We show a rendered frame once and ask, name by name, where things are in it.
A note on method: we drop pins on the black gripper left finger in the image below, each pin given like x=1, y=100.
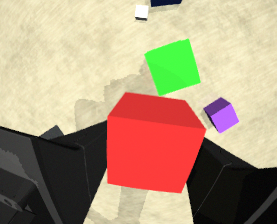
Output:
x=67, y=170

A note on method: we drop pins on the blue block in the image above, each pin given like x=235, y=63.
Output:
x=156, y=3

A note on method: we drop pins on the red block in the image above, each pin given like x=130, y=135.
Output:
x=152, y=142

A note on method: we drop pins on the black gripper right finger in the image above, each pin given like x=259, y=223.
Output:
x=224, y=189

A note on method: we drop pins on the purple block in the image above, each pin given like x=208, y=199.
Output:
x=222, y=115

